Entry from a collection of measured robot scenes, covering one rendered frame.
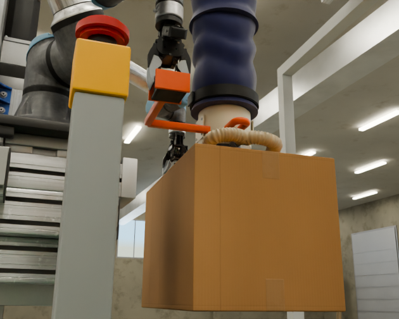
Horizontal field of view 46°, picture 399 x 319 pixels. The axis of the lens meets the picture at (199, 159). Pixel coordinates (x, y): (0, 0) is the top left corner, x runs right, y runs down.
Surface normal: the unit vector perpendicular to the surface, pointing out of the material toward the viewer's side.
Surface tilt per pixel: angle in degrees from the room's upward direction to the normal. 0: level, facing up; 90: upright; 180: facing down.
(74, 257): 90
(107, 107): 90
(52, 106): 73
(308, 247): 90
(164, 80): 90
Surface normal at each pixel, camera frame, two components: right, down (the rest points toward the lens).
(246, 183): 0.30, -0.27
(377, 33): -0.93, -0.11
